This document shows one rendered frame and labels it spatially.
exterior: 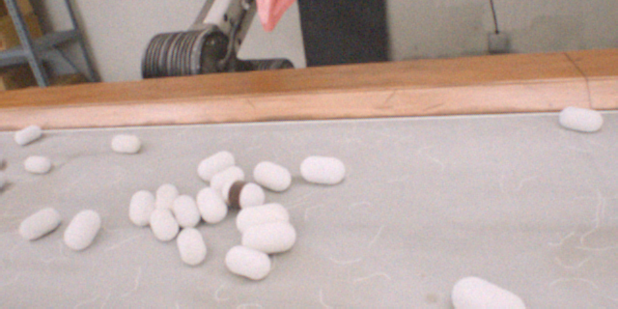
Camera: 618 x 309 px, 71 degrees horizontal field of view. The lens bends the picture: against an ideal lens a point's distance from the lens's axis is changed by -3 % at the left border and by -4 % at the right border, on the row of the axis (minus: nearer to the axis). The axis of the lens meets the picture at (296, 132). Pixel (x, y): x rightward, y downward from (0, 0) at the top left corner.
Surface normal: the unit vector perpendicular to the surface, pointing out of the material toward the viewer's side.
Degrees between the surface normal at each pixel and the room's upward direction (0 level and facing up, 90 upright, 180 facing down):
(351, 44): 86
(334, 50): 86
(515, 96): 45
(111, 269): 0
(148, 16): 91
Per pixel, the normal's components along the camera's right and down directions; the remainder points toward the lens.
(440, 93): -0.29, -0.31
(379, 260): -0.15, -0.89
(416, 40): -0.22, 0.44
